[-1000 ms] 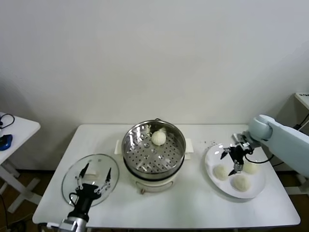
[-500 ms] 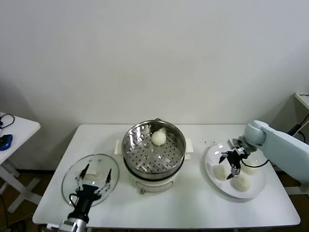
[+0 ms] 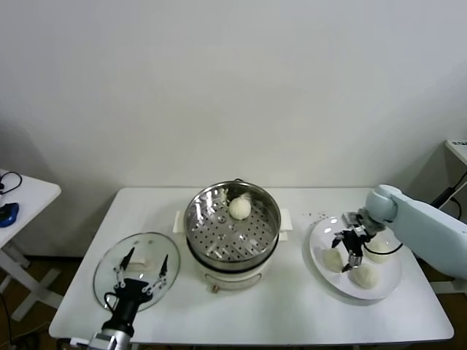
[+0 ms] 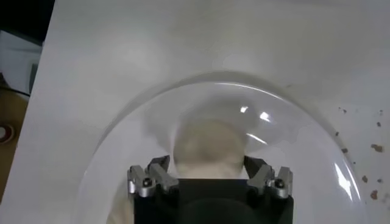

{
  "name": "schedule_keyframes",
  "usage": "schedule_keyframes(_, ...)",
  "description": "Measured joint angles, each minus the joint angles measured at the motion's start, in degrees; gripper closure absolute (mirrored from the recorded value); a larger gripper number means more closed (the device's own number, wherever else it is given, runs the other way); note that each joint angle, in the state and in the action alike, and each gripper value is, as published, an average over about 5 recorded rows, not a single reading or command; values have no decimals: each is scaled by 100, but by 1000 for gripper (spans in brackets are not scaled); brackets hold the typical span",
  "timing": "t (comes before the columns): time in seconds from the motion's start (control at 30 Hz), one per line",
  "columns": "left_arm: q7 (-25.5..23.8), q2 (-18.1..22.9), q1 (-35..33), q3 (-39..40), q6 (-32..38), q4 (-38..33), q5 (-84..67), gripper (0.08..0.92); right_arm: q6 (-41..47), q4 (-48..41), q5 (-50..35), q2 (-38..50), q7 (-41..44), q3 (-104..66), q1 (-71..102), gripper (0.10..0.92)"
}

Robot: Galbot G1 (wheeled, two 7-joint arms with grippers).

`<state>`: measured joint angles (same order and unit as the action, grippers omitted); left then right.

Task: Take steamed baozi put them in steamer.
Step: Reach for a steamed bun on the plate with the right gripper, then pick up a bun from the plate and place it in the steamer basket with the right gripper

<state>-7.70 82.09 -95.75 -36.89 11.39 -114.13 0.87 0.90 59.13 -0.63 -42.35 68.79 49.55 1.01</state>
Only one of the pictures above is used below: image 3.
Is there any black power cable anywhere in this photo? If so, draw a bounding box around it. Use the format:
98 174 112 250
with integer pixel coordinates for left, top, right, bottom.
432 178 467 211

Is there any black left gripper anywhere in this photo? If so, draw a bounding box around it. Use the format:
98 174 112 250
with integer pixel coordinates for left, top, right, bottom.
104 246 171 335

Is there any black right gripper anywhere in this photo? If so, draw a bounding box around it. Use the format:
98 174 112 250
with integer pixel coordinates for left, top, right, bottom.
331 226 368 273

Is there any white steamed baozi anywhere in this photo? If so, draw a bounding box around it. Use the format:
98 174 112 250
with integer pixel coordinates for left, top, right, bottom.
228 194 252 221
348 262 380 290
323 249 344 273
364 238 391 265

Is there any glass lid with cream handle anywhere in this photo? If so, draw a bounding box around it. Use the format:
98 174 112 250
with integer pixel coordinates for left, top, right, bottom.
93 232 182 314

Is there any blue device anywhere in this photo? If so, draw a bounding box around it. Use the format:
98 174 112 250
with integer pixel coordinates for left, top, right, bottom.
0 202 20 229

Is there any white round plate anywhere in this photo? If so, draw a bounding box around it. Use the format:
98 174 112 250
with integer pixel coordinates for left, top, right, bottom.
309 217 404 300

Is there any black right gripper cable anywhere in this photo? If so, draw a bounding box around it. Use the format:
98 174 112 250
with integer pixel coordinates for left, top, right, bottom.
364 240 404 256

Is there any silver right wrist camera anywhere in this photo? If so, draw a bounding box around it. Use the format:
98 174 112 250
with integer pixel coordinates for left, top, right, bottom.
341 211 366 228

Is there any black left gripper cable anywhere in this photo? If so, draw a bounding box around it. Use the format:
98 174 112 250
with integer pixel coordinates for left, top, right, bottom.
103 291 120 314

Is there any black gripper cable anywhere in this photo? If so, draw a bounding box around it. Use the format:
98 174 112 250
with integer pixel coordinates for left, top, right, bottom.
364 240 404 256
103 291 120 314

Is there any thin black cable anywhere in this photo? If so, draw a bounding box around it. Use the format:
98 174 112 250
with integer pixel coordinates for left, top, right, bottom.
0 171 23 196

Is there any cream electric cooker base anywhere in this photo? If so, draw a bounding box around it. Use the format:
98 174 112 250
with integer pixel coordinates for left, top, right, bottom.
188 231 290 295

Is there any steel steamer basket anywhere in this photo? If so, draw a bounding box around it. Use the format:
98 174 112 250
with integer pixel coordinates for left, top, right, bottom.
171 181 294 266

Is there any white side table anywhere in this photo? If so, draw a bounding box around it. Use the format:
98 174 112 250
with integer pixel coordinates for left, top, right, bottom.
0 168 62 322

